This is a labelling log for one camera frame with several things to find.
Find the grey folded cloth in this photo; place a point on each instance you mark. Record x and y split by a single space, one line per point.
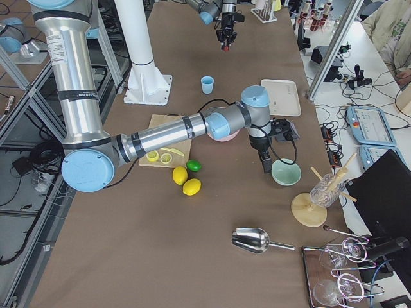
286 131

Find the teach pendant upper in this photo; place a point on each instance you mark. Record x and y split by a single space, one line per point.
370 126

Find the yellow lemon outer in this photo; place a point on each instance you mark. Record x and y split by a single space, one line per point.
192 187

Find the green lime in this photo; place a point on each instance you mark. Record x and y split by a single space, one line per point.
194 165

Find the light blue cup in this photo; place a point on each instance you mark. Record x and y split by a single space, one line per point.
207 84

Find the person in beige jacket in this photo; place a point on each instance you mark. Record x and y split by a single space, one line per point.
389 30

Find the yellow lemon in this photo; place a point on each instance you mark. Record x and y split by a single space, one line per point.
180 175
192 187

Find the yellow lemon inner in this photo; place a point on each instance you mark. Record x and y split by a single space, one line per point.
180 175

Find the bamboo cutting board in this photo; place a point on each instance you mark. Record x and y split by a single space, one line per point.
184 146

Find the lemon slice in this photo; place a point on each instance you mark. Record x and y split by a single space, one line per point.
166 158

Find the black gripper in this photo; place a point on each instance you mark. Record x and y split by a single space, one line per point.
259 144
228 22

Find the wooden cup stand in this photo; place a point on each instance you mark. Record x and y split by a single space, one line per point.
310 209

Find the lemon half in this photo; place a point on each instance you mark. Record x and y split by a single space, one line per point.
153 156

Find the wine glass rack tray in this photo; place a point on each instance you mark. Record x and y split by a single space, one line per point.
332 274

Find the pink bowl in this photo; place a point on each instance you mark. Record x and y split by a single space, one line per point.
224 139

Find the clear glass on stand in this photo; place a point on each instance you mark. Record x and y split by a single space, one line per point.
324 193

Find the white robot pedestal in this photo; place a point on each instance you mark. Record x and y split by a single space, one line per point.
146 84

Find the white cup rack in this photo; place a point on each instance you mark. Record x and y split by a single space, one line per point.
264 10

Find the green bowl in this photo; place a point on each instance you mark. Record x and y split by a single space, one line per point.
285 172

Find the aluminium frame post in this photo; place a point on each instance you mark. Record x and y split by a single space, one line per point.
334 45

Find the teach pendant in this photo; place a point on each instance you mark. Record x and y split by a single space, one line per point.
369 154
370 126

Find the yellow plastic knife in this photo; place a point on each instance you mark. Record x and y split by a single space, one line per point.
174 150

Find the steel ice scoop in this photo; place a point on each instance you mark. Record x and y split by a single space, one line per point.
256 240

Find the cream rabbit tray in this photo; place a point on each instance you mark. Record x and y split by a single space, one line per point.
283 96

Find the black monitor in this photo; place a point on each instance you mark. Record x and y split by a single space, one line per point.
383 197

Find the teach pendant lower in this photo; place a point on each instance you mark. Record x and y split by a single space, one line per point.
369 154

